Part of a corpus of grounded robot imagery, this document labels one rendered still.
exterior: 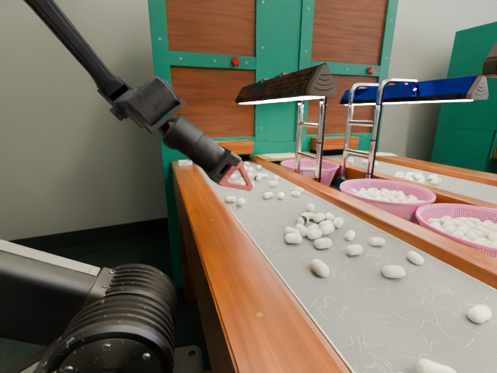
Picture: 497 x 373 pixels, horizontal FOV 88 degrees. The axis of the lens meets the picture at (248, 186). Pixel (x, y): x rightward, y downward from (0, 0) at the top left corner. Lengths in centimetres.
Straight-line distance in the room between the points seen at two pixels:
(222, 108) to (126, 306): 116
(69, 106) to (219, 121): 120
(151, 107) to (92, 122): 176
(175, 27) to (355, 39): 99
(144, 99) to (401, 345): 50
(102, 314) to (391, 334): 34
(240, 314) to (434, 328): 25
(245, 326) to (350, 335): 13
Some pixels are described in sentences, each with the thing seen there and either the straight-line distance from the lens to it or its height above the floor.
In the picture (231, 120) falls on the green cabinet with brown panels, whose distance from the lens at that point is 140.
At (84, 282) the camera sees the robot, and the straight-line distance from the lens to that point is 39.
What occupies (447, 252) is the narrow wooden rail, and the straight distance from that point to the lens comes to 59.
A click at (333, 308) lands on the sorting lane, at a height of 74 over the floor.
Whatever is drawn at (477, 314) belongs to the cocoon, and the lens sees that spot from 47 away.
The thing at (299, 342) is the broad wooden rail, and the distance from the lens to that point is 33.
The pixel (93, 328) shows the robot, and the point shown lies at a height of 79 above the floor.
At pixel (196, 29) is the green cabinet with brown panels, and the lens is 141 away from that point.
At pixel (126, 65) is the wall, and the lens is 223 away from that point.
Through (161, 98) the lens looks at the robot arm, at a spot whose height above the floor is 102.
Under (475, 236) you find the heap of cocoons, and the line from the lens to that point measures 76.
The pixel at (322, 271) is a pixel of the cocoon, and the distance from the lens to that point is 46.
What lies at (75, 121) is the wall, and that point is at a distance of 224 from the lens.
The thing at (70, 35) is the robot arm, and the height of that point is 118.
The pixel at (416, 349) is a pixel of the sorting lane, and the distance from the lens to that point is 40.
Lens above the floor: 100
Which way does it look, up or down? 16 degrees down
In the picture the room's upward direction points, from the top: straight up
